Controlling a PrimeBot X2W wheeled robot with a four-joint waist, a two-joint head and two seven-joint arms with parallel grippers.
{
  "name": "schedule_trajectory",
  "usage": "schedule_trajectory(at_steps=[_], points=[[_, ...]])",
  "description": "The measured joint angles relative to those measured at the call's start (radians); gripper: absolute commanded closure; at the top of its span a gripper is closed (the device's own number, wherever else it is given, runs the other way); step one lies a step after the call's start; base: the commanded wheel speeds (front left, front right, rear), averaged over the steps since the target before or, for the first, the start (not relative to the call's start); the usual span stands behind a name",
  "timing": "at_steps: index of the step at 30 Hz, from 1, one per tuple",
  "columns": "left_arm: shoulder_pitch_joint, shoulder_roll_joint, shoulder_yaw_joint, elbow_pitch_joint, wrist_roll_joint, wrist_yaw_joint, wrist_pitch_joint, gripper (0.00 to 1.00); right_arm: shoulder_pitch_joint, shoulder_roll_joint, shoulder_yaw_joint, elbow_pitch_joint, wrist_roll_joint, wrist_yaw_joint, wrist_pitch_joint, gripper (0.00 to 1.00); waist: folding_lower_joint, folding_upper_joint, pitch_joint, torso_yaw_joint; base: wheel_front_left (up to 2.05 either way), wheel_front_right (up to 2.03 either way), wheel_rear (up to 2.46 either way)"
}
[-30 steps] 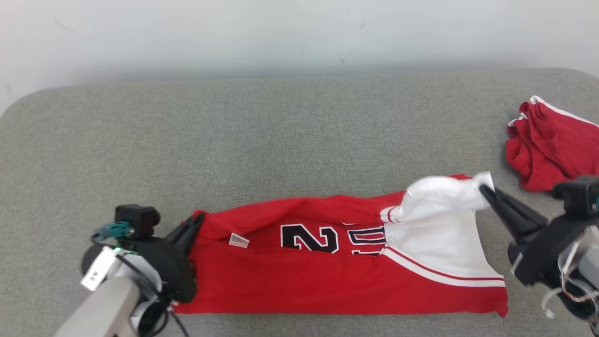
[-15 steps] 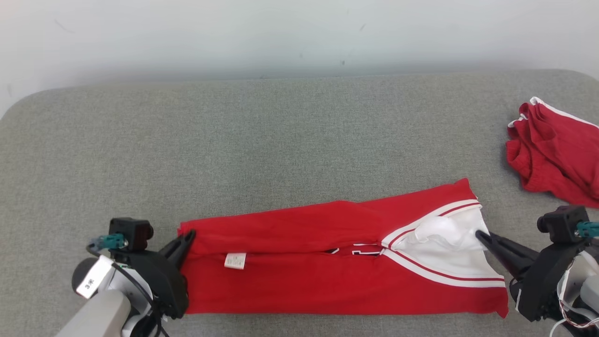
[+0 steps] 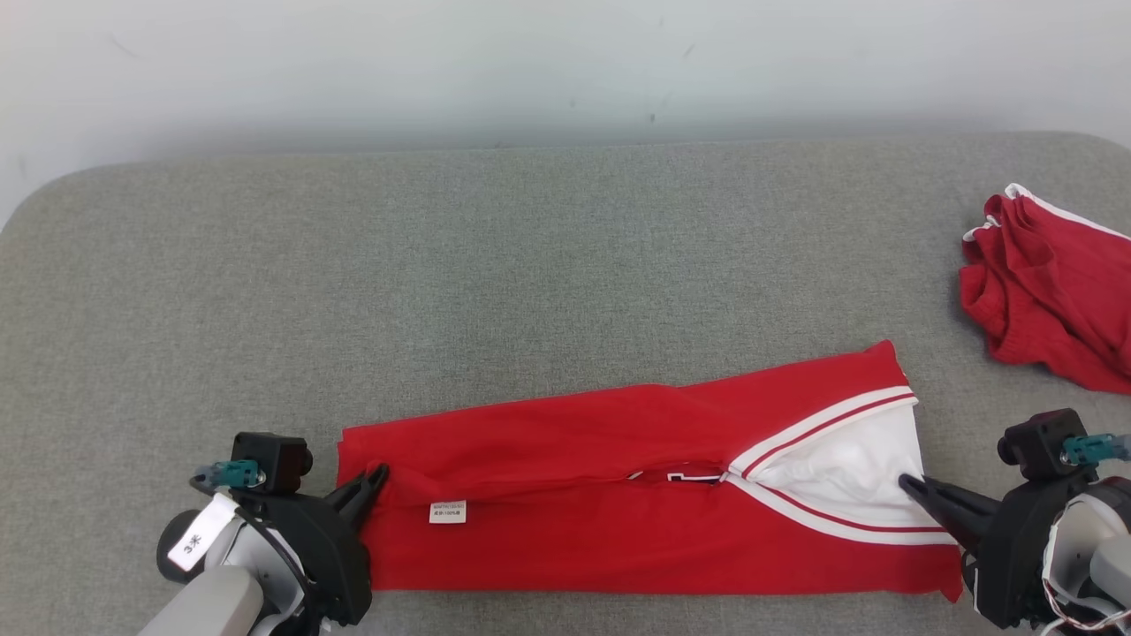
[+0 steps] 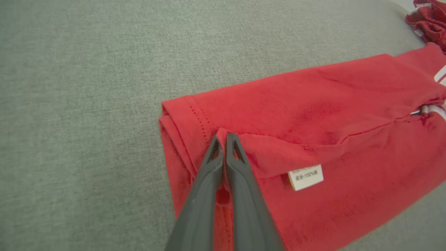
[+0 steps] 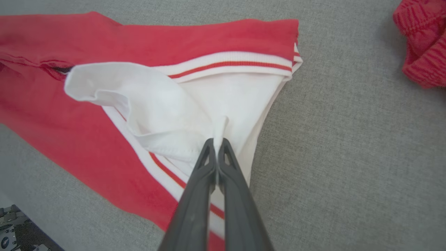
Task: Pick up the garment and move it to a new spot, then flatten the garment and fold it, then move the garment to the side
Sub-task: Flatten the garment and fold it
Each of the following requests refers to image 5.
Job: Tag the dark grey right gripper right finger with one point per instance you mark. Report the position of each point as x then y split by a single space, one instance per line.
244 216

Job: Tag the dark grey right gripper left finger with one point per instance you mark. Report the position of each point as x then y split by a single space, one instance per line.
191 216

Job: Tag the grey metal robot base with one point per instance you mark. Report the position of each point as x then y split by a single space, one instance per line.
24 233

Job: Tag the red Bulls 23 jersey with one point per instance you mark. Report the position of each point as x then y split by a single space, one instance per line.
104 139

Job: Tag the red shorts white trim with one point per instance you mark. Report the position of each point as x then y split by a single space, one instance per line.
425 42

